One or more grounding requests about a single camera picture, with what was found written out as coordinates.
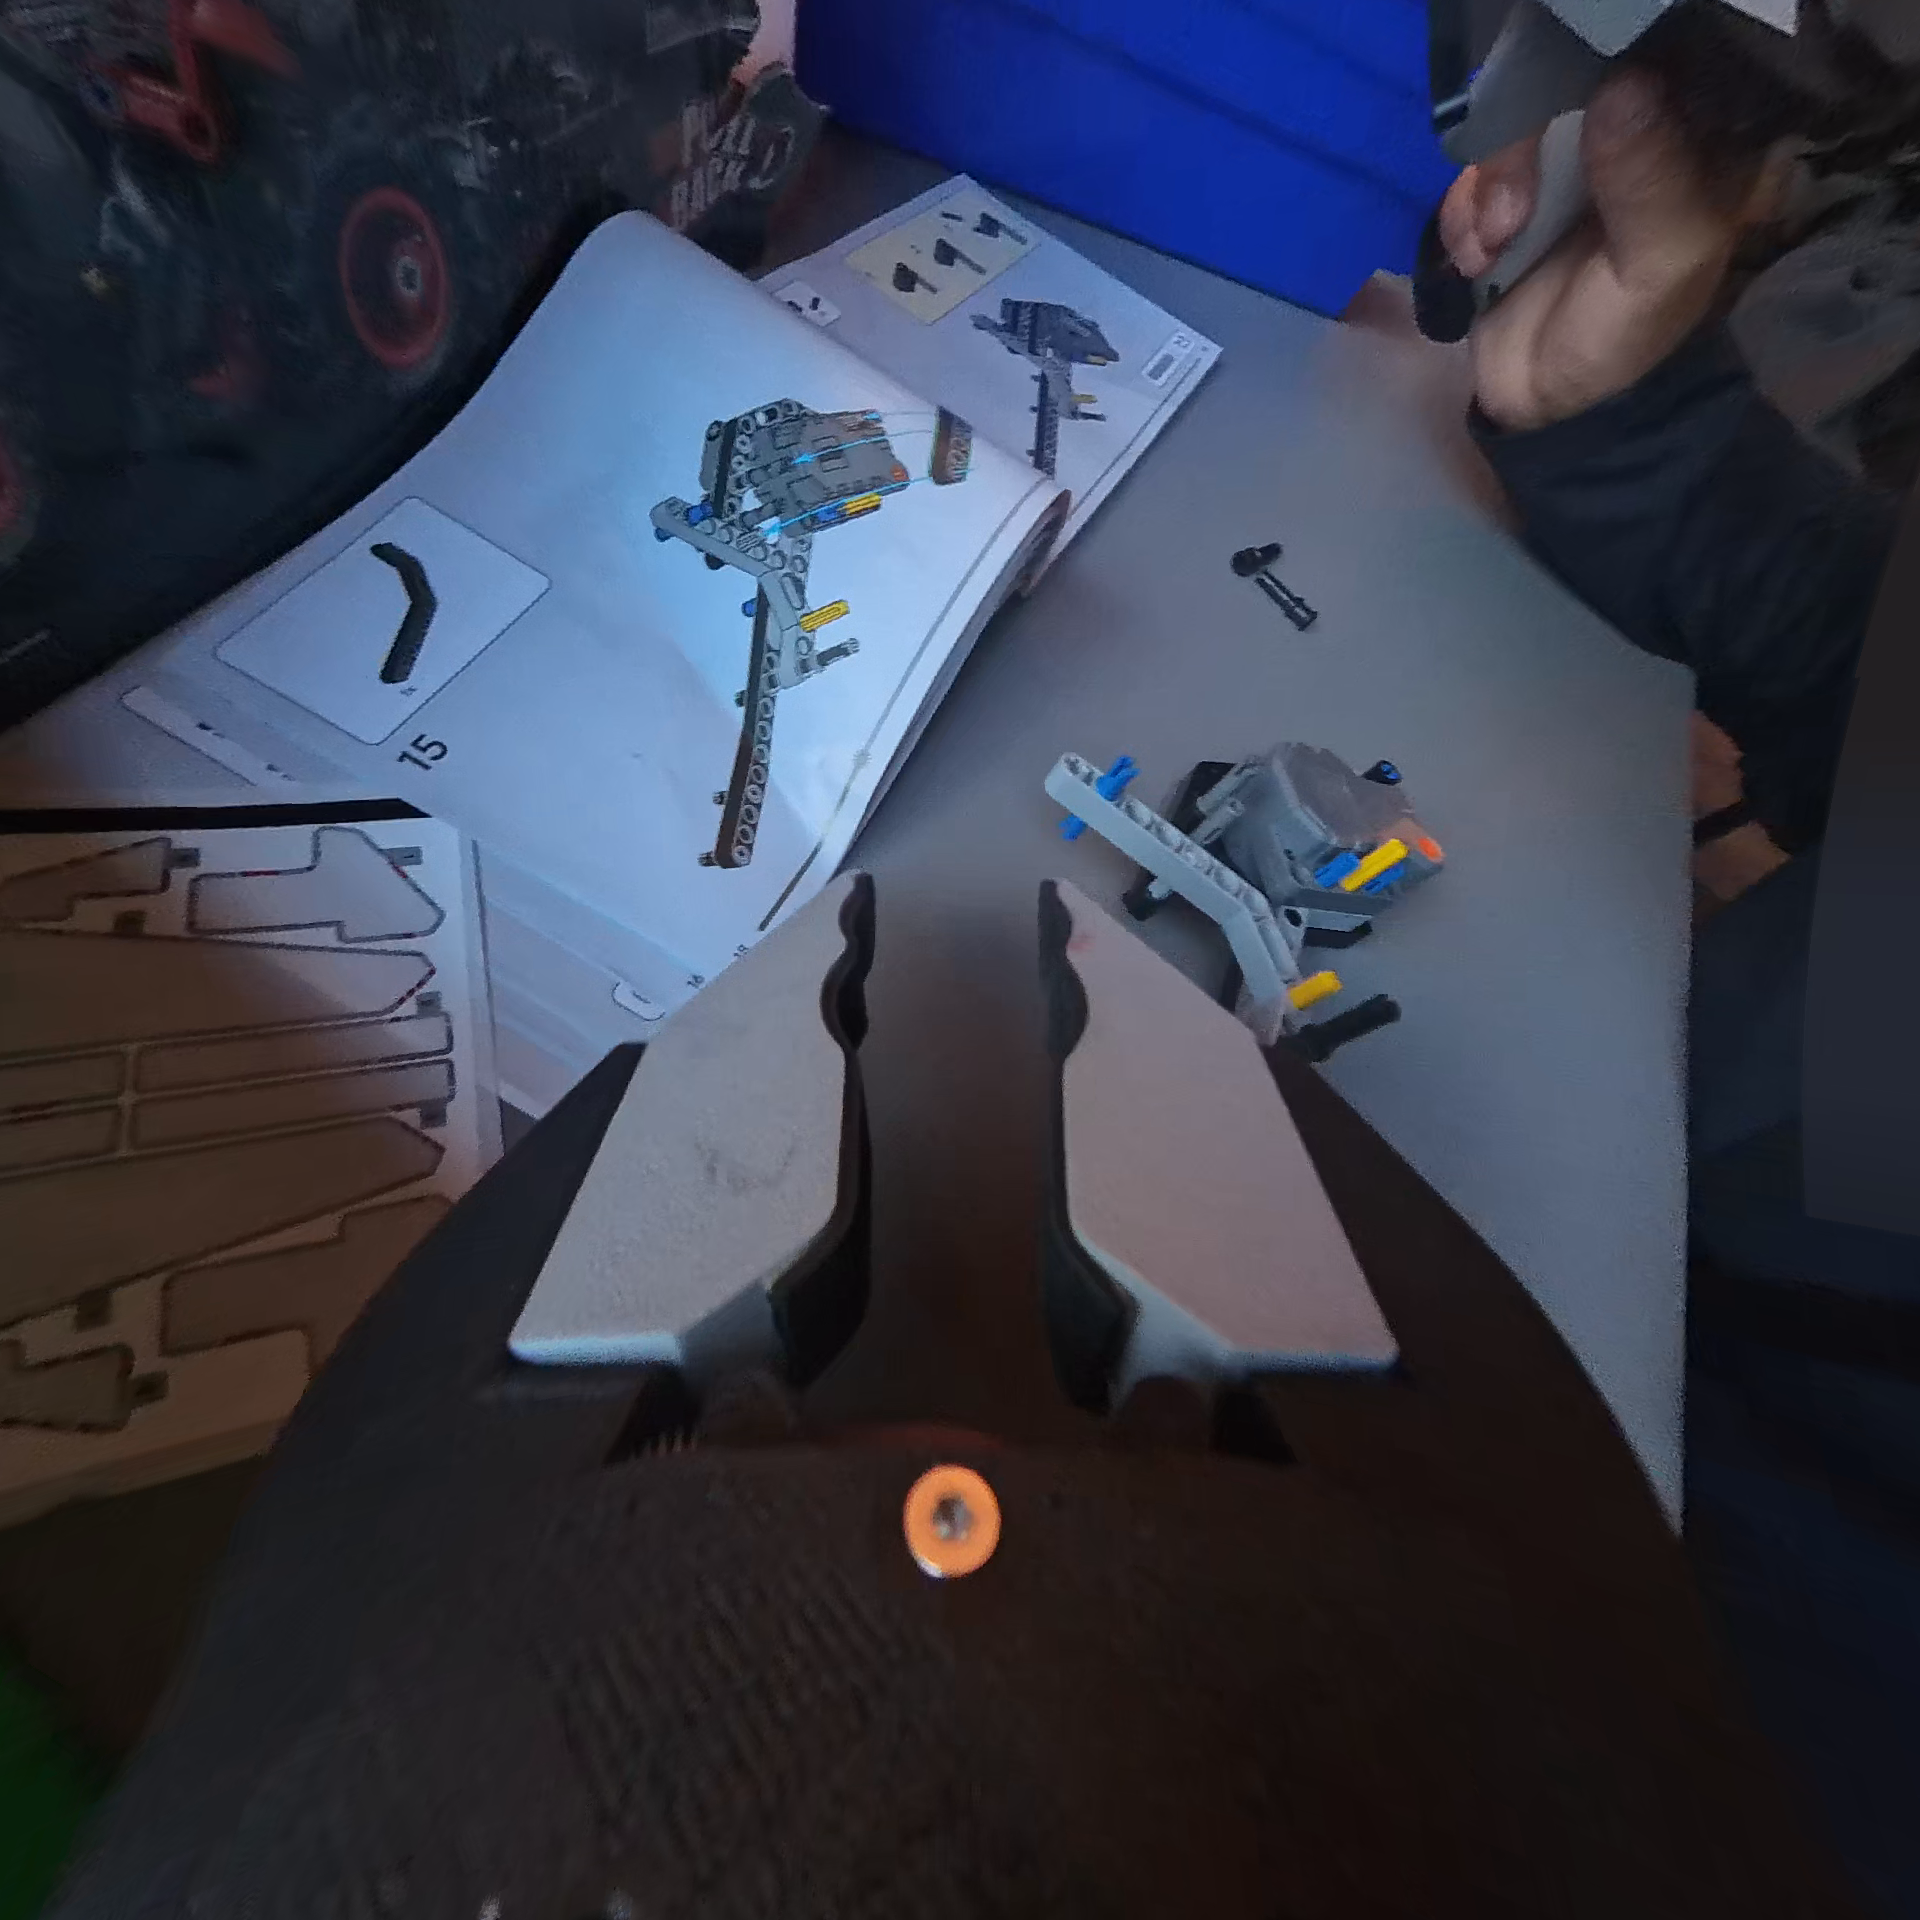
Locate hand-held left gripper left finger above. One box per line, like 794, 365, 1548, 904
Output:
506, 866, 881, 1403

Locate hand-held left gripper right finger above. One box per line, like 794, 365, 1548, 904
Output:
1035, 876, 1404, 1419

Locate grey lego assembly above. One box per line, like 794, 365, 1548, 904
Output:
1045, 737, 1451, 1063

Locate person's right forearm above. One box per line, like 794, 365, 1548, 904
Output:
1470, 343, 1893, 849

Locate black lego pin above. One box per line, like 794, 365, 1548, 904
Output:
1231, 541, 1323, 632

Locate black toy set box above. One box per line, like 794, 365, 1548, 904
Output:
0, 0, 828, 737

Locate person's right hand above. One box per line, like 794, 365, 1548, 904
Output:
1433, 66, 1788, 437

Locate blue plastic bin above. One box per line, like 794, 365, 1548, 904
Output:
794, 0, 1464, 319

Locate sticker sheet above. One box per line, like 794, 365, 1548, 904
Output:
0, 802, 505, 1531

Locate person's legs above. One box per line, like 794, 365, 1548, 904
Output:
1680, 1230, 1920, 1920

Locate open instruction booklet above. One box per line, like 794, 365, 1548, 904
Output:
0, 176, 1225, 1120

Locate green plastic bin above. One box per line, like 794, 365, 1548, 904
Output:
0, 1625, 108, 1920

